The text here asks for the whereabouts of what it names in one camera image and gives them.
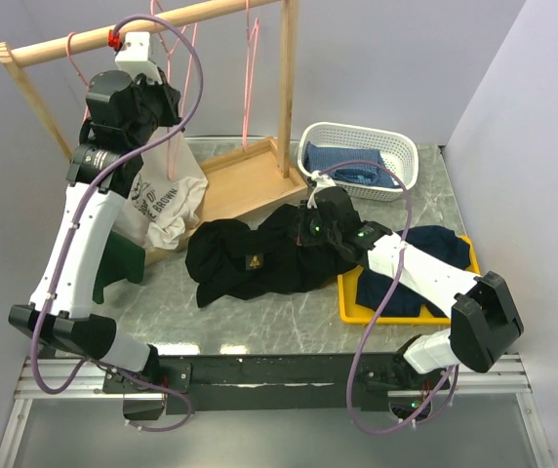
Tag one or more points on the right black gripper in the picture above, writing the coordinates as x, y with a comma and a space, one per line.
303, 214

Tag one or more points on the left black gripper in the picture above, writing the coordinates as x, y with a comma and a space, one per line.
169, 96

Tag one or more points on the pink wire hanger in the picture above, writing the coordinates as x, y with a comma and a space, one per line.
252, 40
181, 97

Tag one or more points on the black t shirt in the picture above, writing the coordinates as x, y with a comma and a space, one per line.
228, 257

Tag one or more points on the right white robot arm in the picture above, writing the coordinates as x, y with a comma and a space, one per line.
484, 318

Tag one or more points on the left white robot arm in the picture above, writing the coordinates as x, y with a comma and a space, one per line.
124, 113

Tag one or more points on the navy blue t shirt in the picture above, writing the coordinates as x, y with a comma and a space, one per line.
440, 242

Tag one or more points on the pink hanger with green shirt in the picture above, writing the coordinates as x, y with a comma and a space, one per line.
72, 61

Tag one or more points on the green and cream raglan shirt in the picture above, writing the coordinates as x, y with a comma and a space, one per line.
161, 207

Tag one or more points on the blue patterned cloth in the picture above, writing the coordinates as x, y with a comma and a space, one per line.
357, 165

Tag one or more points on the wooden clothes rack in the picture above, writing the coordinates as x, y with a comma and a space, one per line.
240, 182

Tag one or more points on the yellow plastic tray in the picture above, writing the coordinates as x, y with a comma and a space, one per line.
354, 314

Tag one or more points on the white plastic basket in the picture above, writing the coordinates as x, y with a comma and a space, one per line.
399, 154

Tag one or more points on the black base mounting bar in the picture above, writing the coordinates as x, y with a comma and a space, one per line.
270, 382

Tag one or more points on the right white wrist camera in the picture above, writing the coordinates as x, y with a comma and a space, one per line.
322, 187

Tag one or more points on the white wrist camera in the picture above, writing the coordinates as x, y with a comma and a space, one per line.
322, 187
136, 57

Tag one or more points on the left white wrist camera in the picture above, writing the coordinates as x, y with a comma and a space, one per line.
136, 57

